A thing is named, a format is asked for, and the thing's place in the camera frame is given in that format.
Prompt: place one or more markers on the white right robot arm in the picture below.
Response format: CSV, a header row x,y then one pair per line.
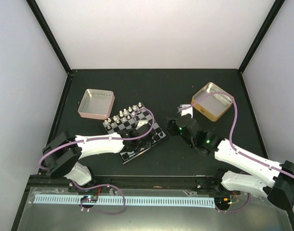
x,y
263,177

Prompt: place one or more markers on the black frame post left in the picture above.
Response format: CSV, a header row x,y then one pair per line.
x,y
48,33

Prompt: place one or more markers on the pink metal tin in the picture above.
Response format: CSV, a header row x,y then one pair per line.
x,y
96,104

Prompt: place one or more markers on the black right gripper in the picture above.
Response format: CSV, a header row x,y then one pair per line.
x,y
172,127

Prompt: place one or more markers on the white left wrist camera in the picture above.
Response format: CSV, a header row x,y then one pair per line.
x,y
141,123

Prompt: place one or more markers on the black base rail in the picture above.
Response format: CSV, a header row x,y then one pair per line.
x,y
208,185

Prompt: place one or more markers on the black frame post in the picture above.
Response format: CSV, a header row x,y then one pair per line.
x,y
277,5
48,33

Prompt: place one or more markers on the white slotted cable duct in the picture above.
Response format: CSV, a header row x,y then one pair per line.
x,y
127,201

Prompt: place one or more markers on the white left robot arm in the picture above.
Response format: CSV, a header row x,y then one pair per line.
x,y
62,160

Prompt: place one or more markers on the gold metal tin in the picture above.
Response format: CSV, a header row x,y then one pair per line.
x,y
211,106

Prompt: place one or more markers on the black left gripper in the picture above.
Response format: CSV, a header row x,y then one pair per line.
x,y
148,144

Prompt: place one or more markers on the black frame post right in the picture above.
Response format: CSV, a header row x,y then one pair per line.
x,y
277,5

